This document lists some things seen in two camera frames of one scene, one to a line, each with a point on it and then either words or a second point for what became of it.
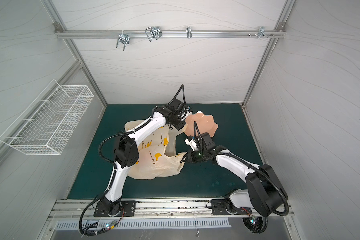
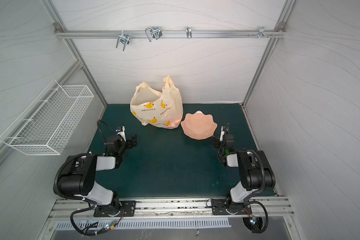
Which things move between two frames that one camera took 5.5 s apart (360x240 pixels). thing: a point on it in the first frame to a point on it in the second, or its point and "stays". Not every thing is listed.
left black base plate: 128,209 stays
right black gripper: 190,156 to 217,141
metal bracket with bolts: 261,32 stays
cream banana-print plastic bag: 153,163 to 164,109
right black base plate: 219,207 stays
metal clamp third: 188,30 stays
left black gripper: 179,127 to 129,144
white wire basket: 46,125 stays
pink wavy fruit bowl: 205,123 stays
